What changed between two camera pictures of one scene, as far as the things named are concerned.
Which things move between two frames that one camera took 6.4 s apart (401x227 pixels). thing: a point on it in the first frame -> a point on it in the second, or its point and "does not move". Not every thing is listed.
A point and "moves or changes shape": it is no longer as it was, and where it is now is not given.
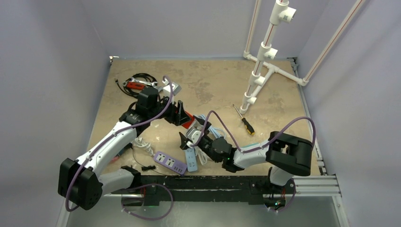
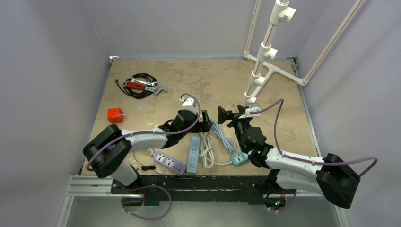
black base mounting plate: (254, 188) does not move
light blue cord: (214, 131) moves or changes shape
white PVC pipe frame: (282, 13) does not move
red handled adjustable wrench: (137, 84) does not move
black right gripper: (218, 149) -> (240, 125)
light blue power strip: (191, 160) does not move
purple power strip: (170, 162) does not move
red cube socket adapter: (187, 124) moves or changes shape
